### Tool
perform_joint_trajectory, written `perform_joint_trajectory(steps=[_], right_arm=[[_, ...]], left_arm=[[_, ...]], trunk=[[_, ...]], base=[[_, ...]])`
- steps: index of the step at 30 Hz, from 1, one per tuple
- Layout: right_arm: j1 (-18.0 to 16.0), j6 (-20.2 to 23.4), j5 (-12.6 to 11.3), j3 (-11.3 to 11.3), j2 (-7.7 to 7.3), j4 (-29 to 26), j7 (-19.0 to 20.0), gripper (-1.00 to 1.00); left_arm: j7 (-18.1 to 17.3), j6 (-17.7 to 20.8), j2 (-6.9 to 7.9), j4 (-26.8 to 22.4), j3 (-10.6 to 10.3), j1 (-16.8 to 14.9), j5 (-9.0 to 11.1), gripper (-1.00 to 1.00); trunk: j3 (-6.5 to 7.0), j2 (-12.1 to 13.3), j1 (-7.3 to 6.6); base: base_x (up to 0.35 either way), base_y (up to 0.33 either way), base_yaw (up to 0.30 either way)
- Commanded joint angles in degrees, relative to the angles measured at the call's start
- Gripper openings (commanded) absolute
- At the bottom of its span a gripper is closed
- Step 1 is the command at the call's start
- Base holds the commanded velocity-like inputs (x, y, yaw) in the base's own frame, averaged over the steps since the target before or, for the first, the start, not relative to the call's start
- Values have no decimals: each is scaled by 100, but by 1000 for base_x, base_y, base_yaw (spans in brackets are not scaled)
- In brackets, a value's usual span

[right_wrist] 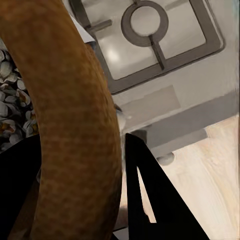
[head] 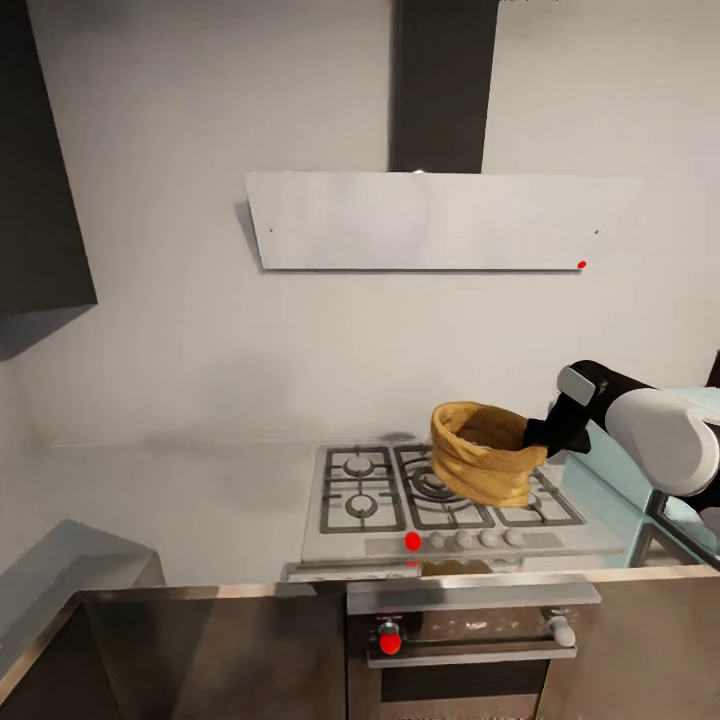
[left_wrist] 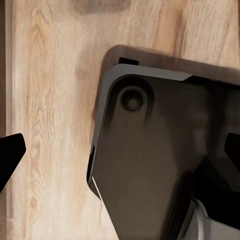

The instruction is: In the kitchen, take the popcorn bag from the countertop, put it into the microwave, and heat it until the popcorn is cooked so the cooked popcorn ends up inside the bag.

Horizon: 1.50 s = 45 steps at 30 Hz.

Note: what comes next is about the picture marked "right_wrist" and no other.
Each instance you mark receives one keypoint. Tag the burner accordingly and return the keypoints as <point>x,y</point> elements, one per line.
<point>162,57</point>

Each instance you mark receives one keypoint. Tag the oven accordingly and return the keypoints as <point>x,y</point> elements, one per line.
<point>164,153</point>

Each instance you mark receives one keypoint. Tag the popcorn bag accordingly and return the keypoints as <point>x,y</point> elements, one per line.
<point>79,193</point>

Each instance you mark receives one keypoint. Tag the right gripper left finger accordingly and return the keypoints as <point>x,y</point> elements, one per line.
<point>19,166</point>

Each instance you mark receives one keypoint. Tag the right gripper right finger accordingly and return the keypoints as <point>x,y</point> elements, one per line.
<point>174,219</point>

